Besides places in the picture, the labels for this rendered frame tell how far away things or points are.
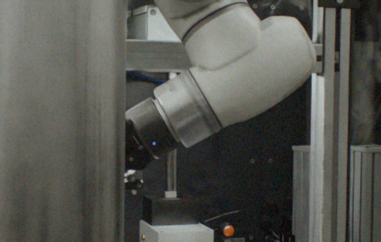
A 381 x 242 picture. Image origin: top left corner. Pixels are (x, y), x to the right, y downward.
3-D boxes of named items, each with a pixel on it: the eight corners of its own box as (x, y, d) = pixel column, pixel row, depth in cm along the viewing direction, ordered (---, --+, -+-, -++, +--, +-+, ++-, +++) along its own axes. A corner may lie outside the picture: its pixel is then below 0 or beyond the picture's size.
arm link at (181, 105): (181, 59, 111) (142, 81, 111) (196, 85, 103) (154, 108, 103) (212, 111, 115) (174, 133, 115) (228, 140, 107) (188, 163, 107)
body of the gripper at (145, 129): (176, 133, 115) (117, 167, 115) (146, 85, 111) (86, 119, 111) (187, 157, 108) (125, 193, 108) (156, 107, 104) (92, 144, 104)
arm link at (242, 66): (228, 139, 113) (182, 58, 116) (328, 82, 113) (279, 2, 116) (221, 126, 103) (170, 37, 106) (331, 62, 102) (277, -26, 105)
